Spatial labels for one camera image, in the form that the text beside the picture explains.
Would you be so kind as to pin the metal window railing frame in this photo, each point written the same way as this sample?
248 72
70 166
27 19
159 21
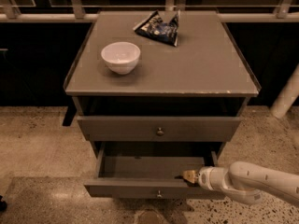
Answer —
87 10

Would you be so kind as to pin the grey top drawer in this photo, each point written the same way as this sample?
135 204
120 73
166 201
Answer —
158 129

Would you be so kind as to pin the blue crumpled chip bag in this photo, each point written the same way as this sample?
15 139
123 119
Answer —
154 28

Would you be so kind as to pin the grey drawer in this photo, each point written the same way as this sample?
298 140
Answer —
158 129
140 174

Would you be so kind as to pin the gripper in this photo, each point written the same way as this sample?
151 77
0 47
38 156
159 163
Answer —
206 177

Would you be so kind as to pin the white cylindrical post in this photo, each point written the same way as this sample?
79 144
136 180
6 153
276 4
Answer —
287 96

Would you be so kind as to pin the white ceramic bowl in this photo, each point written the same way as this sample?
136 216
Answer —
121 57

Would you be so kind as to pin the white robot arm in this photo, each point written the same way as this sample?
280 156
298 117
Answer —
244 182

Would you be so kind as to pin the grey drawer cabinet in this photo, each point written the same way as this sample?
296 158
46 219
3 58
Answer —
205 75

